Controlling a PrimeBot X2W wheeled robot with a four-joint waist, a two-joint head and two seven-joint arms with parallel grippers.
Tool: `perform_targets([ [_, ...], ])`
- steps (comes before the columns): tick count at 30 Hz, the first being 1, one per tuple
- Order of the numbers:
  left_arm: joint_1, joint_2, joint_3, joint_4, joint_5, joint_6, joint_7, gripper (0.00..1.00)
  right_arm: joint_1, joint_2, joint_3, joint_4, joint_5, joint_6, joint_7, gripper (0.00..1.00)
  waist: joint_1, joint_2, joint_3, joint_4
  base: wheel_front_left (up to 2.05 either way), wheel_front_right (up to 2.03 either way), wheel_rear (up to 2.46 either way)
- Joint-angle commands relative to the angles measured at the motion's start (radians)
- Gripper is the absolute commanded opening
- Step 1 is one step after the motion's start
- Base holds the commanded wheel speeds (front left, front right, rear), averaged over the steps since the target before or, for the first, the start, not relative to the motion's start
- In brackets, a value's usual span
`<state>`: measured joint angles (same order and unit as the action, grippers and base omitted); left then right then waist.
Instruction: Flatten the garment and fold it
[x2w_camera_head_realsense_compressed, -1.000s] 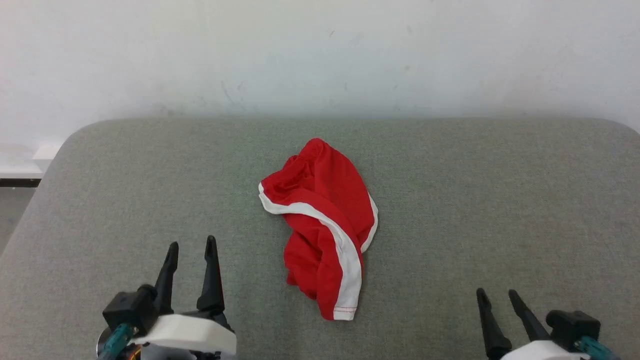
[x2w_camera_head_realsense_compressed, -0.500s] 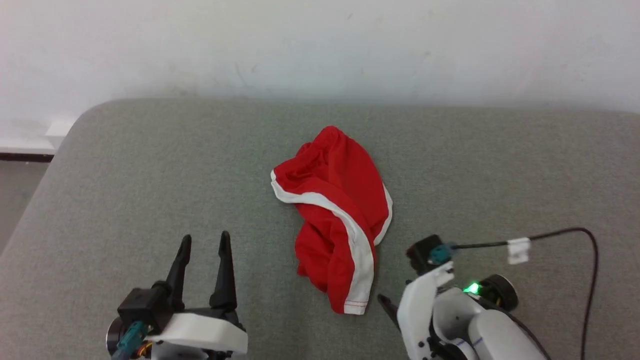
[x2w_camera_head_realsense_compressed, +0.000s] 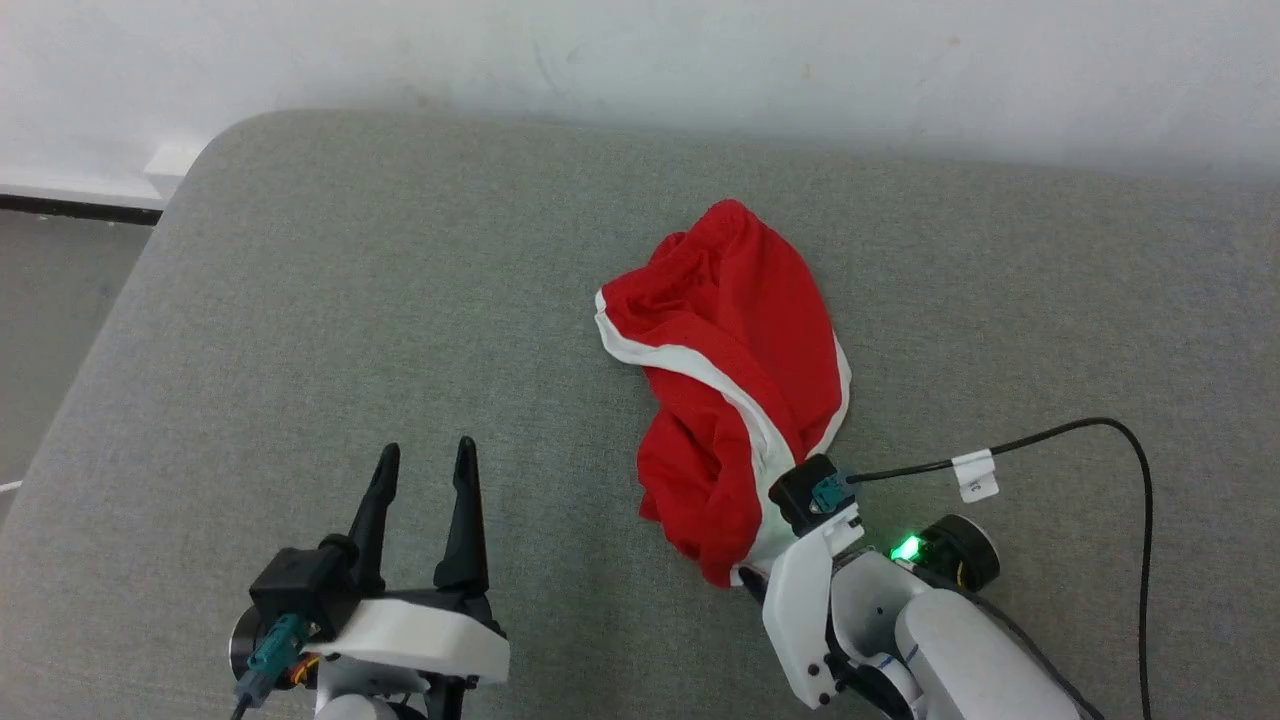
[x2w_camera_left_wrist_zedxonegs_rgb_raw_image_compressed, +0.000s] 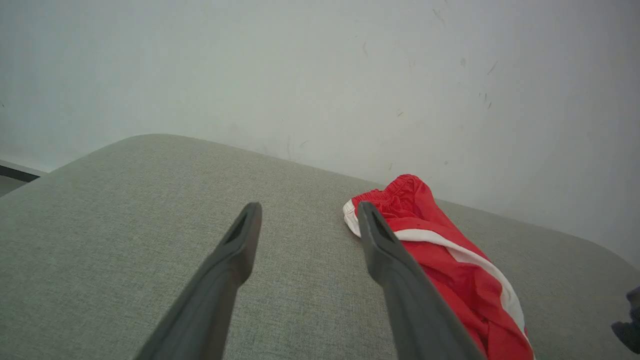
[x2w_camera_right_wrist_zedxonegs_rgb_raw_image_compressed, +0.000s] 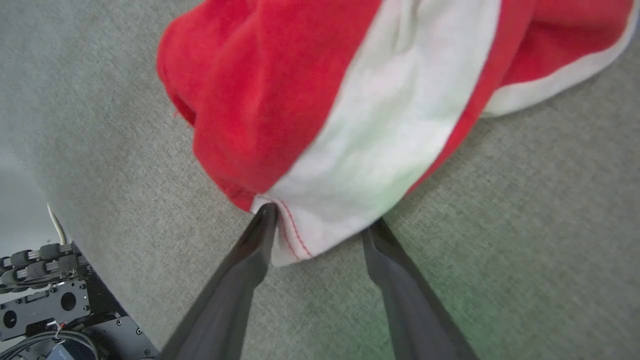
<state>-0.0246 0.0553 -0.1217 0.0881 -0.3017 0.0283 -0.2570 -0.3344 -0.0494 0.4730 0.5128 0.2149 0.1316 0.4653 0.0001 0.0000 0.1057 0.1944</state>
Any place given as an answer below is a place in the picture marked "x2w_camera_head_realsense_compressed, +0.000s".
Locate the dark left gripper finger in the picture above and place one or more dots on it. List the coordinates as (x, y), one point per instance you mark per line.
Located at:
(372, 525)
(466, 530)

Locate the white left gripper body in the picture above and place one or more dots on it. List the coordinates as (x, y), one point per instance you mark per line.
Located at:
(420, 630)

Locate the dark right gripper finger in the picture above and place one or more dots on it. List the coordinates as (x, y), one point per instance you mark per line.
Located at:
(755, 585)

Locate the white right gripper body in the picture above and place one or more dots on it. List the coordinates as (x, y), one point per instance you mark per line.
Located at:
(798, 610)

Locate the red garment with white trim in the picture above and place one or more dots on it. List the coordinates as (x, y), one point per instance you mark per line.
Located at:
(730, 330)

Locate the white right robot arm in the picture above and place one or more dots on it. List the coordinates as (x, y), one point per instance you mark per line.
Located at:
(960, 650)

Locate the grey fabric sofa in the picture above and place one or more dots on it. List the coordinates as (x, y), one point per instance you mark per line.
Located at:
(420, 320)

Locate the black floor edge strip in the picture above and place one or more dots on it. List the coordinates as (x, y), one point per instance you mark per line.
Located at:
(70, 208)

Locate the white baseboard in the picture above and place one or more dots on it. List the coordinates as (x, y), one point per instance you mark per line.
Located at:
(90, 185)

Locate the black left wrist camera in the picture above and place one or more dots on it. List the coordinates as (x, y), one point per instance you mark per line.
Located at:
(298, 585)

